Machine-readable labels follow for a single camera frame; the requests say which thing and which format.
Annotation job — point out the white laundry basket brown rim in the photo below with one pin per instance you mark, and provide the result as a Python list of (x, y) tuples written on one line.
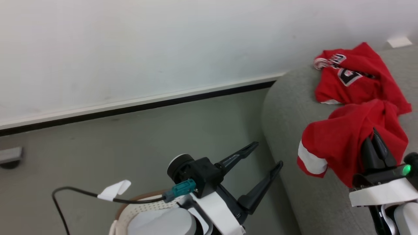
[(147, 205)]

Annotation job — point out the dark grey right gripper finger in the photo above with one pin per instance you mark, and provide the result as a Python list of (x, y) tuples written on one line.
[(383, 148), (370, 156)]

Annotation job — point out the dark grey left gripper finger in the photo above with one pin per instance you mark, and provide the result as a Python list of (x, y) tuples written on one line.
[(238, 155), (261, 189)]

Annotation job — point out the red jersey number 23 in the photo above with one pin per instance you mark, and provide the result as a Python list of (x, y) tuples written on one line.
[(356, 78)]

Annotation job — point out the black baseboard strip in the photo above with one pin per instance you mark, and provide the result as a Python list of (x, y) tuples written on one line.
[(130, 109)]

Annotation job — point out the red shorts white stripe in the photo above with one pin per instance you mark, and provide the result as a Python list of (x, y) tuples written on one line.
[(339, 137)]

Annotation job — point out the grey fabric sofa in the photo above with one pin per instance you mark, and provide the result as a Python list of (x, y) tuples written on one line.
[(294, 130)]

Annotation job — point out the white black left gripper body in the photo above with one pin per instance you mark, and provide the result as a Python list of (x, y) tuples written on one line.
[(222, 212)]

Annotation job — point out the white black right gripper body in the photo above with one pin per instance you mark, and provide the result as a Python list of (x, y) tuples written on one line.
[(385, 189)]

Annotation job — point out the grey metal foot bar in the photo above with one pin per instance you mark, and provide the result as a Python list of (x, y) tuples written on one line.
[(9, 154)]

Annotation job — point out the black round foot pad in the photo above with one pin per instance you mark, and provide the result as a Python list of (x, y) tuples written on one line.
[(9, 164)]

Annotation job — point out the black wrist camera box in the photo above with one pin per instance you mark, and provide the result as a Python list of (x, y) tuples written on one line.
[(199, 173)]

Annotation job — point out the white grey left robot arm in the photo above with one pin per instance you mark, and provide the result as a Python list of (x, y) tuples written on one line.
[(163, 223)]

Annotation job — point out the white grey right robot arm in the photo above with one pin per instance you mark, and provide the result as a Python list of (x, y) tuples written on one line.
[(398, 220)]

